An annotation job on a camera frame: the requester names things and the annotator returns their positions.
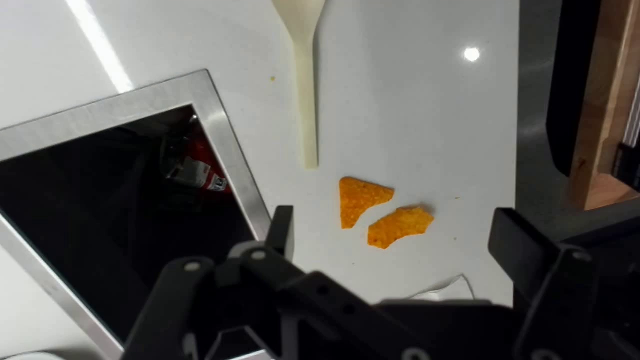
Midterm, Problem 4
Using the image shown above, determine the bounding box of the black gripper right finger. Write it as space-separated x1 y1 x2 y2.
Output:
488 206 640 360

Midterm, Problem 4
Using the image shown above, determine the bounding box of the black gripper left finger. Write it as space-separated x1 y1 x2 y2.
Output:
122 205 436 360

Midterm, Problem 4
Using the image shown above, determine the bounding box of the curved orange corn chip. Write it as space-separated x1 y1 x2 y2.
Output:
367 203 436 253

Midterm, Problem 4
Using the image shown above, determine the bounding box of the cream plastic spoon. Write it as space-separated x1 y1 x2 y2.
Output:
270 0 330 171

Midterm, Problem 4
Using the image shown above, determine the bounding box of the steel-framed counter bin opening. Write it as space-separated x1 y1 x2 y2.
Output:
0 68 274 360

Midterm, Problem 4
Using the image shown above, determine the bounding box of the red white wrapper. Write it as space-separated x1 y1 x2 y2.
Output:
167 133 233 197

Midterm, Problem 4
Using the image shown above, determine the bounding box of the wooden side table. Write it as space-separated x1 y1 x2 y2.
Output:
567 0 640 213

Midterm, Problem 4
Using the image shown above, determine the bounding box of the thin white cable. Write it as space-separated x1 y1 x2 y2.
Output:
406 273 478 303

